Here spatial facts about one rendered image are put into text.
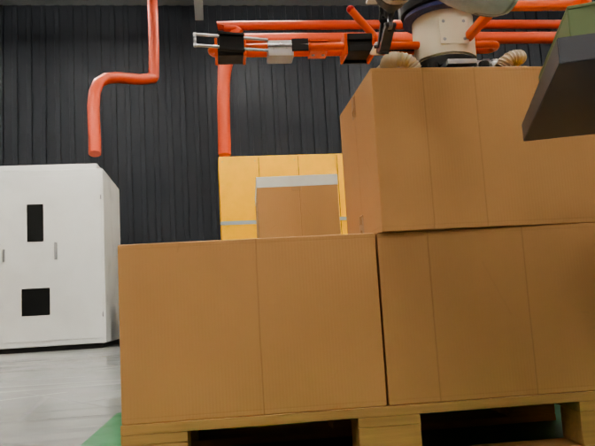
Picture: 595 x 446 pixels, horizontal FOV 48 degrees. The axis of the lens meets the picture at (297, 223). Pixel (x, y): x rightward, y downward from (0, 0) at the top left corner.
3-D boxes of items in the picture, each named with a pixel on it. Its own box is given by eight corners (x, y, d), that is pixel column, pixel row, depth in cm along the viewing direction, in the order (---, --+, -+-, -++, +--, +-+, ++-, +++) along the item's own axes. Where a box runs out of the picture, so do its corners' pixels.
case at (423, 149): (540, 238, 203) (528, 111, 208) (620, 221, 163) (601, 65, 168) (348, 247, 195) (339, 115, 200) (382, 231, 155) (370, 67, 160)
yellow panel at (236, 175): (373, 327, 997) (361, 165, 1027) (388, 328, 907) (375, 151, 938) (224, 336, 968) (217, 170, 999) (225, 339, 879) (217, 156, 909)
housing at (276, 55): (291, 64, 185) (290, 49, 186) (294, 55, 178) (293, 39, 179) (266, 65, 184) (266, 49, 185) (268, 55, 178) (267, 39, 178)
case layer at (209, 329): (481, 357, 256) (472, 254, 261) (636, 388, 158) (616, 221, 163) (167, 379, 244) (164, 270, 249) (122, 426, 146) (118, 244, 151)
